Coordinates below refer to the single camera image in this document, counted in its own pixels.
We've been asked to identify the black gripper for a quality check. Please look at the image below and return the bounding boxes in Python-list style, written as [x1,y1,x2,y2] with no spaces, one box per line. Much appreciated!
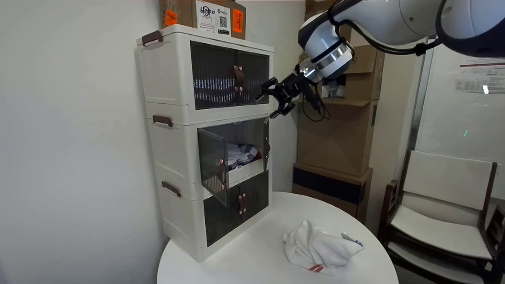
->
[256,72,313,118]

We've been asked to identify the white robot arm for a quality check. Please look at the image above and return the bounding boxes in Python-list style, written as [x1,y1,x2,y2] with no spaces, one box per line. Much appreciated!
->
[259,0,505,118]

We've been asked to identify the clothes inside middle cabinet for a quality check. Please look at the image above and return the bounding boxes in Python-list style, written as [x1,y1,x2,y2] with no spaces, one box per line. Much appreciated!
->
[228,143,261,168]

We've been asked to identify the white three-tier cabinet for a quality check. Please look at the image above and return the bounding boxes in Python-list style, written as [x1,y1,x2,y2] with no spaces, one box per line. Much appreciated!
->
[136,25,275,261]

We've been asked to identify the stacked cardboard boxes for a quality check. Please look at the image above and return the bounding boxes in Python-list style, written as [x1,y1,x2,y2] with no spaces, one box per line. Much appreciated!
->
[291,0,389,225]

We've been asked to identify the cardboard box with labels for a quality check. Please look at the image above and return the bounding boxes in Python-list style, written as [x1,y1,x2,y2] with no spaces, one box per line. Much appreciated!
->
[158,0,247,39]

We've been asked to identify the white crumpled cloth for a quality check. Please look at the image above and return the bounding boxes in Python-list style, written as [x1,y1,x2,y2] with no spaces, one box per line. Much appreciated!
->
[283,220,363,274]

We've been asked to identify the white wooden chair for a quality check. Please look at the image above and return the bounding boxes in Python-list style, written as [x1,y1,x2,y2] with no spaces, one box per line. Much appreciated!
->
[379,149,505,284]

